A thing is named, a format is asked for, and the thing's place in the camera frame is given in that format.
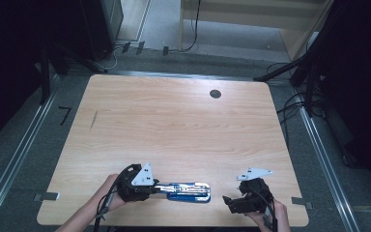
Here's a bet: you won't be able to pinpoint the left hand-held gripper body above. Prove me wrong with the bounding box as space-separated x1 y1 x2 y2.
116 161 158 203

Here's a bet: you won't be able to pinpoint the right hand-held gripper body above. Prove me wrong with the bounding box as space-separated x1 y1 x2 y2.
235 166 274 215

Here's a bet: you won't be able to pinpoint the blue stapler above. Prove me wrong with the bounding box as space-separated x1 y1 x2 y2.
154 182 213 204

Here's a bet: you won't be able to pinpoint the person's left hand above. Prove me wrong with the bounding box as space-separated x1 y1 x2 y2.
93 173 127 214

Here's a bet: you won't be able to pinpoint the person's right hand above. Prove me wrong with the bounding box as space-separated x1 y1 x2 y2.
244 198 292 232

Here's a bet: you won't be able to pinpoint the grey tape strip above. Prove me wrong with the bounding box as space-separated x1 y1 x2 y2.
291 196 313 211
33 191 61 203

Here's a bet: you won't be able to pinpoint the black tape floor mark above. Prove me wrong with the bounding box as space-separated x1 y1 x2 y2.
57 105 72 127

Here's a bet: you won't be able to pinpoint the black metal stand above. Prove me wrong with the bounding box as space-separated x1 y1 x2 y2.
253 0 337 118
39 42 109 105

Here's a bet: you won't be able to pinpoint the black cabinet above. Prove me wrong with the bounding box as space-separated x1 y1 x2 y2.
78 0 125 62

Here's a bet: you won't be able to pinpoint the light wooden shelf unit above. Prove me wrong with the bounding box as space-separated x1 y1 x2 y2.
178 0 336 62

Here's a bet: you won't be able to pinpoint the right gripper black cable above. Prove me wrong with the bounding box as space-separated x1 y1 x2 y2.
254 188 279 232

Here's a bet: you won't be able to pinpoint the metal floor rail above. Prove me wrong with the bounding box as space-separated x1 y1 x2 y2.
294 93 363 232
0 73 62 232

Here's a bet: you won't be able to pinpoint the black floor cables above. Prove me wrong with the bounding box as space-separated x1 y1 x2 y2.
265 62 324 150

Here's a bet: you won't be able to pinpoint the white floor cable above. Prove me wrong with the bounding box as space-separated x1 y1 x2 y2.
98 45 124 72

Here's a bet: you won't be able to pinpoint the black hanging cable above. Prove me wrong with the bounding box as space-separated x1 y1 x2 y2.
168 0 203 54

